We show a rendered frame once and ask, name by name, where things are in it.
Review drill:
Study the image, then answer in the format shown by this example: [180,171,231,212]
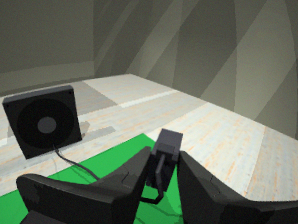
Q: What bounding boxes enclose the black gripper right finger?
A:
[176,151,298,224]

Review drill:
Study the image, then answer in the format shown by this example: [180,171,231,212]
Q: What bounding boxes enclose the black cable with plug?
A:
[56,128,184,204]

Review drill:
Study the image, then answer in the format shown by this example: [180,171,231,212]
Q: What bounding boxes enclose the black cooling fan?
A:
[1,85,82,160]

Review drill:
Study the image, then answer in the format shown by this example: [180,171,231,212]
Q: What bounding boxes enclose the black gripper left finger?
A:
[16,145,150,224]

